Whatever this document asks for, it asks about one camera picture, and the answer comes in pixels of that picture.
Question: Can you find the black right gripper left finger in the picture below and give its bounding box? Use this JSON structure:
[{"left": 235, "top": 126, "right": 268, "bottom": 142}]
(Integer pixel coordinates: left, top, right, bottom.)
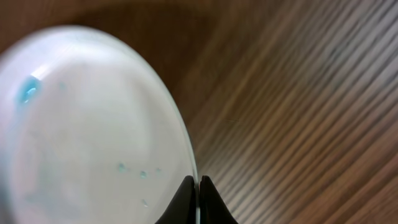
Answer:
[{"left": 155, "top": 175, "right": 196, "bottom": 224}]

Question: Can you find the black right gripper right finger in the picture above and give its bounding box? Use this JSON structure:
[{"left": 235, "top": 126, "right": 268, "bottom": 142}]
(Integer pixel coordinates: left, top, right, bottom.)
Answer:
[{"left": 199, "top": 175, "right": 238, "bottom": 224}]

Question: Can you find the white plate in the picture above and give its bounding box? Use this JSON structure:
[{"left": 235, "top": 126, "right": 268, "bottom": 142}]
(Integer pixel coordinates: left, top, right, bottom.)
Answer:
[{"left": 1, "top": 26, "right": 200, "bottom": 224}]

